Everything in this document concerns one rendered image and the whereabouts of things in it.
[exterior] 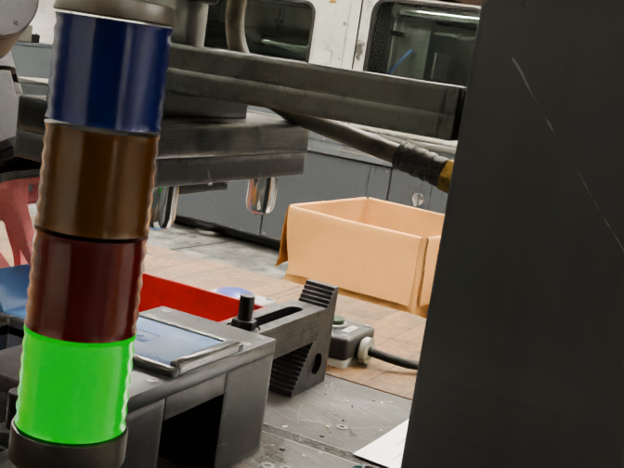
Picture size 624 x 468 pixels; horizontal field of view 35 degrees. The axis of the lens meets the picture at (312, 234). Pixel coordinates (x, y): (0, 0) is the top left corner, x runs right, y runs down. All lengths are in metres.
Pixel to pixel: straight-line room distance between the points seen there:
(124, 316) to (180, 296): 0.61
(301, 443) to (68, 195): 0.47
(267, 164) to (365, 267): 2.31
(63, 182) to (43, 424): 0.08
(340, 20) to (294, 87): 5.15
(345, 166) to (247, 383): 4.93
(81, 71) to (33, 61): 7.54
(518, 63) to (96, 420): 0.25
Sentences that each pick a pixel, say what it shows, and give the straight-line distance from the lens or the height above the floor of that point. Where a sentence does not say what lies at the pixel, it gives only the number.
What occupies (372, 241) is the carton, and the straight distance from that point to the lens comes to 2.93.
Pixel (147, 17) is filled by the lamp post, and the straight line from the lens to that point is 0.32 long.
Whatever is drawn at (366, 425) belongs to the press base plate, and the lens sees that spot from 0.82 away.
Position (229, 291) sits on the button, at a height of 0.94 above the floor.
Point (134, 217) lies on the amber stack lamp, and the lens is 0.32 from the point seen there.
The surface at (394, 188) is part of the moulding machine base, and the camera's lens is 5.46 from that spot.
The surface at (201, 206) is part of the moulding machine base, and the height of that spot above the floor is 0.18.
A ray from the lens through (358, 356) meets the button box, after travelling 0.96.
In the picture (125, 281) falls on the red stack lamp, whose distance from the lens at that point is 0.33.
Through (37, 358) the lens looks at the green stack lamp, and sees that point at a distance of 0.34.
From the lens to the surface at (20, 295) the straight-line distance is 0.71.
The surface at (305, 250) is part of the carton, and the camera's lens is 3.04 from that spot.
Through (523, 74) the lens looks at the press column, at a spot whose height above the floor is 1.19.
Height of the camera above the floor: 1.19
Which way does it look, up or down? 10 degrees down
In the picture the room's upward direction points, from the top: 9 degrees clockwise
